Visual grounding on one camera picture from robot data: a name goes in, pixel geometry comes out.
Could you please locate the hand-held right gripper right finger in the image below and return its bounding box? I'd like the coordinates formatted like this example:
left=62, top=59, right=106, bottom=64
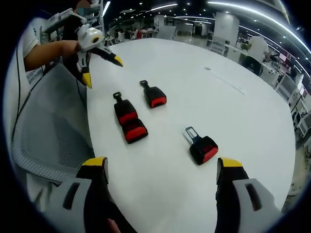
left=214, top=157, right=285, bottom=233

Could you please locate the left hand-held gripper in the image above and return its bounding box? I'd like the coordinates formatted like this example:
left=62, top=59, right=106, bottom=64
left=75, top=23, right=124, bottom=89

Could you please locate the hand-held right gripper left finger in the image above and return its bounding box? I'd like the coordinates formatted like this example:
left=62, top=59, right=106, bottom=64
left=42, top=156, right=137, bottom=233

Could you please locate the black seat belt buckle tongue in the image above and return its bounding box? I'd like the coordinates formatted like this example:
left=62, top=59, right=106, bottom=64
left=112, top=91, right=138, bottom=125
left=139, top=80, right=168, bottom=109
left=185, top=126, right=219, bottom=166
left=121, top=118, right=149, bottom=145

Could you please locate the person's left forearm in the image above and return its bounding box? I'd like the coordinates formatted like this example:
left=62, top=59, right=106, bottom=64
left=23, top=40, right=80, bottom=72

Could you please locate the person's body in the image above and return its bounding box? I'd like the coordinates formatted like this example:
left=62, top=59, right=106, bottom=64
left=3, top=23, right=41, bottom=156

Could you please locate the grey mesh office chair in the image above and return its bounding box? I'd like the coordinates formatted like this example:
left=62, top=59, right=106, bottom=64
left=11, top=65, right=96, bottom=188

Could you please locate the white square pillar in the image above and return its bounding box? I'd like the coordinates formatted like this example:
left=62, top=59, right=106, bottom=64
left=213, top=12, right=241, bottom=48

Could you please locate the thin black cable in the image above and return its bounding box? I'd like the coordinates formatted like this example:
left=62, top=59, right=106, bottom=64
left=12, top=45, right=23, bottom=136

